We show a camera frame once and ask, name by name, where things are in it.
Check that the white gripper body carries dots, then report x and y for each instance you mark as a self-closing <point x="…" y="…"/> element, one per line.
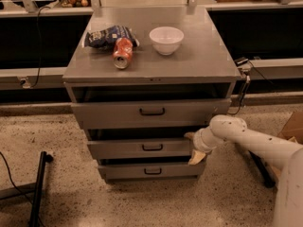
<point x="199" y="141"/>

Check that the grey drawer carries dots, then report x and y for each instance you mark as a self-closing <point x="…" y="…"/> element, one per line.
<point x="148" y="114"/>
<point x="140" y="148"/>
<point x="150" y="171"/>

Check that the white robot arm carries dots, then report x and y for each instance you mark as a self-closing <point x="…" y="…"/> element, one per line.
<point x="285" y="155"/>

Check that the grey top drawer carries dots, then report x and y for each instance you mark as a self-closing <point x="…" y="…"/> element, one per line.
<point x="148" y="114"/>

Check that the grey bottom drawer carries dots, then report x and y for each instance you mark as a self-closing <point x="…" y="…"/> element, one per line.
<point x="150" y="171"/>

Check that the grey drawer cabinet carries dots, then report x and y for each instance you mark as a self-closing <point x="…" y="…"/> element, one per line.
<point x="201" y="68"/>

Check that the black power adapter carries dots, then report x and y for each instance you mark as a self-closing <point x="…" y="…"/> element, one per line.
<point x="241" y="61"/>

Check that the cardboard box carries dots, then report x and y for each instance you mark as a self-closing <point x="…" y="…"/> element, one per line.
<point x="292" y="131"/>

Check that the white bowl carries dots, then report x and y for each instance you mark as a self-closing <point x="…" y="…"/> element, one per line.
<point x="166" y="39"/>

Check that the orange soda can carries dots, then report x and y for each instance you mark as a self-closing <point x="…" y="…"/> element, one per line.
<point x="123" y="53"/>

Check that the blue chip bag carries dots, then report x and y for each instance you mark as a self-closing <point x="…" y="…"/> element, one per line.
<point x="106" y="39"/>

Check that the black stand leg left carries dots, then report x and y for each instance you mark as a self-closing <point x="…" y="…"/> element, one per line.
<point x="31" y="191"/>

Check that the wall power outlet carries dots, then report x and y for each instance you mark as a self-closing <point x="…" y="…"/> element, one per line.
<point x="24" y="82"/>

